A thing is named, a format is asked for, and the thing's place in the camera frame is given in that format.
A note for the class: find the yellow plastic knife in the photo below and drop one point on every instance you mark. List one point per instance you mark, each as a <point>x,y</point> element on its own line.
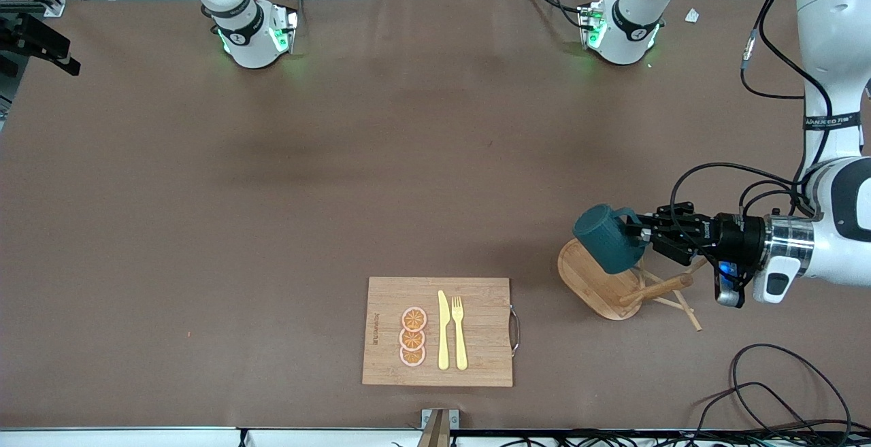
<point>444,338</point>

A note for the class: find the toy orange slice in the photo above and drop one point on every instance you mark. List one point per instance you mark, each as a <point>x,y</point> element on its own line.
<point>414,319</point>

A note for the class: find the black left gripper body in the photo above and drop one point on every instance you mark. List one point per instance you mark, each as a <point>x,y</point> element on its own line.
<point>737,237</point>

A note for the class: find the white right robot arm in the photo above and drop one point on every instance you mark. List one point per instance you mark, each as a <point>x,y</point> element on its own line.
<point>252,45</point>

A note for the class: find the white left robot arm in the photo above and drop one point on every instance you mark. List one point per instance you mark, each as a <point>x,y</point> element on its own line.
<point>833,25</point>

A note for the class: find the white paper scrap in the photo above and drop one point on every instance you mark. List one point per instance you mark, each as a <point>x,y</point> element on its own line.
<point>692,15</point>

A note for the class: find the brown table cover mat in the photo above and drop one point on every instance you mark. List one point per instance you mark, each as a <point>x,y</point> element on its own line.
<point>136,229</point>

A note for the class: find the wooden cup rack with pegs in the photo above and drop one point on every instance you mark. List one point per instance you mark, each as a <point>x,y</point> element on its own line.
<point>599,290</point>

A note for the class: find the metal mount bracket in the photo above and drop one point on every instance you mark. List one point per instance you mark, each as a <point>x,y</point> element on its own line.
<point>439,423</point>

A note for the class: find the yellow plastic fork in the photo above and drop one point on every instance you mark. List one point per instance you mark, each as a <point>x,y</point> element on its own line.
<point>461,341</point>

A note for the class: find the white table edge rail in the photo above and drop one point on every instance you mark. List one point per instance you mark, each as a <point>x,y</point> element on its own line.
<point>136,437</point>

